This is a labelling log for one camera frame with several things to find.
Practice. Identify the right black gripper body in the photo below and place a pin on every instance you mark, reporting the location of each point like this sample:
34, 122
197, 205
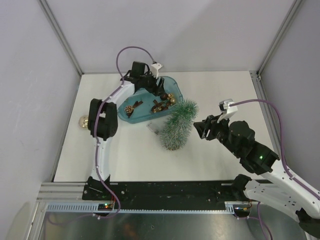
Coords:
218, 130

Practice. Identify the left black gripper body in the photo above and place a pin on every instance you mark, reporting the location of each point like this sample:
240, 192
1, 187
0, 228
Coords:
149, 83

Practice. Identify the dark brown bauble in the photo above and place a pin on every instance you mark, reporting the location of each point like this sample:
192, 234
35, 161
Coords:
164, 96

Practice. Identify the small frosted christmas tree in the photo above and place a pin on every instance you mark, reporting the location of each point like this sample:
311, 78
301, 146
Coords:
178, 126

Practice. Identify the clear battery box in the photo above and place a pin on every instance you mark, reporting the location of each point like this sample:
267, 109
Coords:
155, 127

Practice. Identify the silver gold bauble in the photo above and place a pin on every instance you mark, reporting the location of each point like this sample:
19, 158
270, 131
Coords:
83, 122

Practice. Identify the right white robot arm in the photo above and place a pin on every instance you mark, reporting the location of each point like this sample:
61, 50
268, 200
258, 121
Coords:
289, 193

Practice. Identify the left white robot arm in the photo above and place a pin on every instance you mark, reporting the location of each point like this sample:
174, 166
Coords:
103, 114

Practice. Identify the teal plastic container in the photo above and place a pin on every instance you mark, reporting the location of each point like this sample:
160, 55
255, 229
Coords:
145, 111

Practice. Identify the brown ribbon ornament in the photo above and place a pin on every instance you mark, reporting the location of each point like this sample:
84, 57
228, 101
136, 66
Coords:
160, 106

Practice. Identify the gold bell cluster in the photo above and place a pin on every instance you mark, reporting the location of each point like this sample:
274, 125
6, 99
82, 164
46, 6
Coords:
171, 99

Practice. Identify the pine cone ornament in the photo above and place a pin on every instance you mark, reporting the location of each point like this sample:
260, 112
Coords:
129, 109

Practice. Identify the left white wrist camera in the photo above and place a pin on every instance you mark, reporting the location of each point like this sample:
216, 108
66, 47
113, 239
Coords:
155, 69

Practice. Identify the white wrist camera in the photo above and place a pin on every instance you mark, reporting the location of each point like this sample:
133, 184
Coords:
155, 69
227, 110

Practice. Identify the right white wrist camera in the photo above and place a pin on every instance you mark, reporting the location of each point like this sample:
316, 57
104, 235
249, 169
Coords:
227, 110

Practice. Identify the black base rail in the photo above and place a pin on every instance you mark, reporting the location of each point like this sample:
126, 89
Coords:
166, 195

